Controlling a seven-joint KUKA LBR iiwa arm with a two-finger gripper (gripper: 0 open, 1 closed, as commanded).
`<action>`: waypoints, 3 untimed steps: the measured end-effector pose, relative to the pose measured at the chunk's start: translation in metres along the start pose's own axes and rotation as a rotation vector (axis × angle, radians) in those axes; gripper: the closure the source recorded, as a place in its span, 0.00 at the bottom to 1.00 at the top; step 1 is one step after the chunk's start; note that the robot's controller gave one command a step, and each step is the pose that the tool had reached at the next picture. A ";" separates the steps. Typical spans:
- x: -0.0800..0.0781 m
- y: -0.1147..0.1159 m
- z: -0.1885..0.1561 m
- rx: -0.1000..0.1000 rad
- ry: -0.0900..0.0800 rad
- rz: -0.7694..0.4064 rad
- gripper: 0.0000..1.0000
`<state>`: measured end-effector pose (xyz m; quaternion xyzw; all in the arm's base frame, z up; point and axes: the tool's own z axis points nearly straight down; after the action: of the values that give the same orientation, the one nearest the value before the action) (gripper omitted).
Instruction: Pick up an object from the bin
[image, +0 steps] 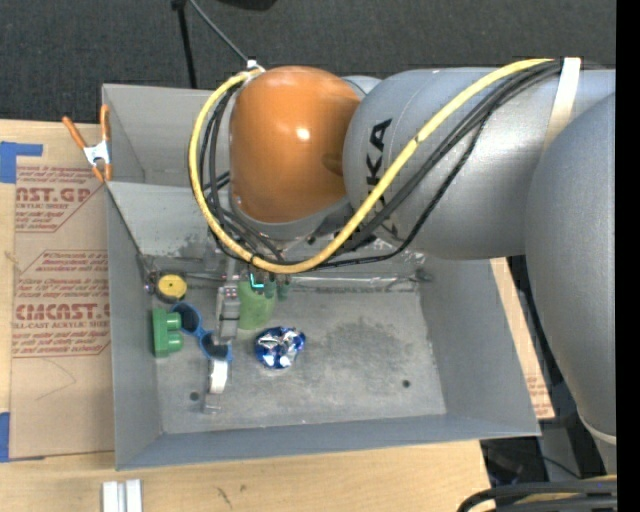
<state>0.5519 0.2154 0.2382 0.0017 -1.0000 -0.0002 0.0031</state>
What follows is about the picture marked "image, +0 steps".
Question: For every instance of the pale green cup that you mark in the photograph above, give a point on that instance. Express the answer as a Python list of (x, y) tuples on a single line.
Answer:
[(256, 312)]

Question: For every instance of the yellow round disc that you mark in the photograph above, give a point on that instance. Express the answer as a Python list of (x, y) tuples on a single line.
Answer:
[(171, 286)]

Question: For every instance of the grey metal bin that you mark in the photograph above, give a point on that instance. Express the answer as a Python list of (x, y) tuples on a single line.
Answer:
[(350, 350)]

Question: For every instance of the green toy building block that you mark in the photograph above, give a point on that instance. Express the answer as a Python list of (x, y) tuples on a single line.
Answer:
[(162, 332)]

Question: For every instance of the blue sunglasses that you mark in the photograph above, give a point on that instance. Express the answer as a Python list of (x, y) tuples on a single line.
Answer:
[(189, 317)]

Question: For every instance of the brown cardboard board red print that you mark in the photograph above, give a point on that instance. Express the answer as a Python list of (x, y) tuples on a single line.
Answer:
[(60, 400)]

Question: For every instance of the small grey metal piece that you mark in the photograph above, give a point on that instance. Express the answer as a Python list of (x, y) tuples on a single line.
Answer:
[(211, 404)]

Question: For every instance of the blue and white crumpled packet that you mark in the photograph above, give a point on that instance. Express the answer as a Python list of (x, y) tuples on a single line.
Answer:
[(279, 347)]

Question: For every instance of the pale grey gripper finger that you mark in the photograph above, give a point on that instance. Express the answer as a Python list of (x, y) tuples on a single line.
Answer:
[(229, 312)]

